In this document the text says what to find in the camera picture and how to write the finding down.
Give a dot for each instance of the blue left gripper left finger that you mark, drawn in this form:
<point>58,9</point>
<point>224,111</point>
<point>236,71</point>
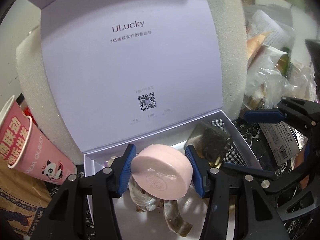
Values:
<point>124,168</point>

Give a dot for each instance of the brown paper snack bag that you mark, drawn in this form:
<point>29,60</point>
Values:
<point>23,200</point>

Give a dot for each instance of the gold rectangular box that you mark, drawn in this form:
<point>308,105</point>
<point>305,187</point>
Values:
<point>216,163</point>

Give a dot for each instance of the pink round compact case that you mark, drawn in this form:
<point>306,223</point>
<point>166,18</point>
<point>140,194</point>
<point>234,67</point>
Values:
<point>162,171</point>

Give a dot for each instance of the lavender open gift box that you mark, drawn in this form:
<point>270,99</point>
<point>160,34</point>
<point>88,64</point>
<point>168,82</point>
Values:
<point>122,72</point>

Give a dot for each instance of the clear plastic bag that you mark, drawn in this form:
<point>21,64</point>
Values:
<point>266,87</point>

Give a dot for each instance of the black white gingham scrunchie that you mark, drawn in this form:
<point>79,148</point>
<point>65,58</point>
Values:
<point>232,156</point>

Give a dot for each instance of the lower pink panda cup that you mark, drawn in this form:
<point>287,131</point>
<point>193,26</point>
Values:
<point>40,159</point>

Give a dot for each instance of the pearl wavy hair claw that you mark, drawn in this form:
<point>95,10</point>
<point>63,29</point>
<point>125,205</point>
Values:
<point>141,201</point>

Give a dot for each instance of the black translucent hair claw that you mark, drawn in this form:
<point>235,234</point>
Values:
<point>210,142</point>

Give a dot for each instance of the white printed paper sheet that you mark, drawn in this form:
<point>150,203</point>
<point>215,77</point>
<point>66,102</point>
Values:
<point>278,35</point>

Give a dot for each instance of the white foam block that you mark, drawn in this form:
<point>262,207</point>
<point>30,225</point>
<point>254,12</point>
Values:
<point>229,22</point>

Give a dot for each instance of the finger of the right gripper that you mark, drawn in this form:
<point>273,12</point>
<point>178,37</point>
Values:
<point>264,116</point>
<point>302,115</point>

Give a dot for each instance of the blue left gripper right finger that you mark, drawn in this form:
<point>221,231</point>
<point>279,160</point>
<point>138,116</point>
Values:
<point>199,170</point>

